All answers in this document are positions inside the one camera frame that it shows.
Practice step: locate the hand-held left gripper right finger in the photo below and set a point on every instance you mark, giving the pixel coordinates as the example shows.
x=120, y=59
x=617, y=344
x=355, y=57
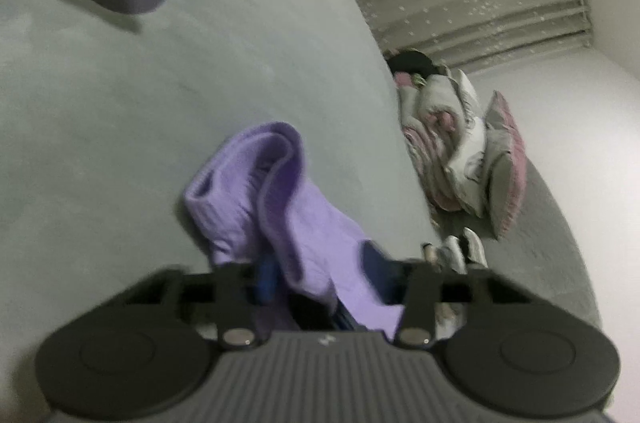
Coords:
x=376, y=270

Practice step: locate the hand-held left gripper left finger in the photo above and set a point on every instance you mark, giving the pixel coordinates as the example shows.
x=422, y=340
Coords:
x=265, y=283

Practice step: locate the purple garment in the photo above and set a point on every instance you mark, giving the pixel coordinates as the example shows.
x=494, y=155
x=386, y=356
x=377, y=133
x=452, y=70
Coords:
x=300, y=223

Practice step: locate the white shoe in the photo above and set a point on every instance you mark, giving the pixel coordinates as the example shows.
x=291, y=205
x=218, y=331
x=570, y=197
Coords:
x=450, y=253
x=475, y=245

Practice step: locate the grey and pink quilt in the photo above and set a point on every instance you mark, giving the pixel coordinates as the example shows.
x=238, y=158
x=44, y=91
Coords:
x=440, y=138

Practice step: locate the black cloth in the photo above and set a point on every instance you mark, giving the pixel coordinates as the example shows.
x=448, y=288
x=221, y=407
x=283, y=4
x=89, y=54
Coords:
x=412, y=60

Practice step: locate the grey bed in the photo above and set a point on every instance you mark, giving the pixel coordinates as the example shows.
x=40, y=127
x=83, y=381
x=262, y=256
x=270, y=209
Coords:
x=100, y=128

